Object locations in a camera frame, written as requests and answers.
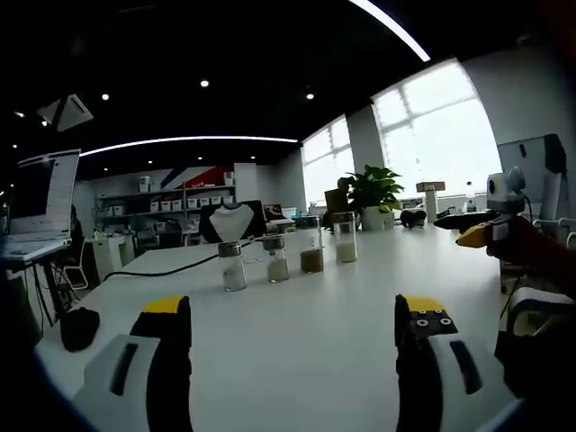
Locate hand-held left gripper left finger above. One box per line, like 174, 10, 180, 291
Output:
71, 294, 195, 432

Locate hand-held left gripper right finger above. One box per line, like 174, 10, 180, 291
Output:
393, 293, 527, 432

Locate tall seasoning bottle white grains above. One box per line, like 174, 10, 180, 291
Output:
331, 211, 359, 265

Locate short seasoning bottle white powder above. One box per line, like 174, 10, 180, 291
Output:
217, 240, 248, 293

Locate tall seasoning bottle brown spice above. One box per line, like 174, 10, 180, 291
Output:
294, 216, 325, 275

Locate short seasoning bottle cream granules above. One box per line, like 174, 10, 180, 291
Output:
261, 234, 290, 284

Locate white pillar with cardboard box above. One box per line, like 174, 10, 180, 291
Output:
415, 180, 446, 222

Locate small black object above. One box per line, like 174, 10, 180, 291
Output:
400, 209, 428, 230

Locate black cloth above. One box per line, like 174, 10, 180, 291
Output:
59, 306, 102, 353

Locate green potted plant white pot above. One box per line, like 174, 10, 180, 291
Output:
344, 164, 406, 232

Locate white mesh office chair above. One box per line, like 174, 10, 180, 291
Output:
62, 245, 89, 292

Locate white side desk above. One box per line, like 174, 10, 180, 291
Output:
0, 232, 73, 325

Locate storage shelf with white boxes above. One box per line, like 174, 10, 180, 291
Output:
93, 173, 238, 247

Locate black chair with white garment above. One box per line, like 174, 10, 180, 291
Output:
197, 199, 267, 246

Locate short ceiling light strip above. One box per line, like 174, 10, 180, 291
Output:
348, 0, 432, 63

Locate computer monitor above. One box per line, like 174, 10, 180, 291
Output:
7, 148, 82, 236

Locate long curved ceiling light strip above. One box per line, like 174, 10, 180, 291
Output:
78, 134, 301, 159

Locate ceiling air conditioner unit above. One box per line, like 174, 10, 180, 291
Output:
36, 93, 95, 133

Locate black cable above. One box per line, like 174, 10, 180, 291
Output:
102, 237, 265, 284

